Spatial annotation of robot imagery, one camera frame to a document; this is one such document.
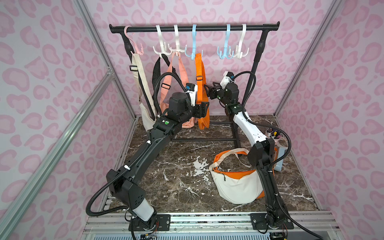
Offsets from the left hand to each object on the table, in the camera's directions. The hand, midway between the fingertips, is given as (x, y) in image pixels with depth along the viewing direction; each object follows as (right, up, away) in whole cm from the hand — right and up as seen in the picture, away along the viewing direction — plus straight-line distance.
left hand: (204, 101), depth 71 cm
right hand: (+4, +13, +17) cm, 22 cm away
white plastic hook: (-38, +71, +80) cm, 114 cm away
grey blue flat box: (+45, -35, +18) cm, 59 cm away
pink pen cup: (+45, -17, +24) cm, 54 cm away
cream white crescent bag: (+22, -45, +8) cm, 51 cm away
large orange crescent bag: (+22, -40, +16) cm, 49 cm away
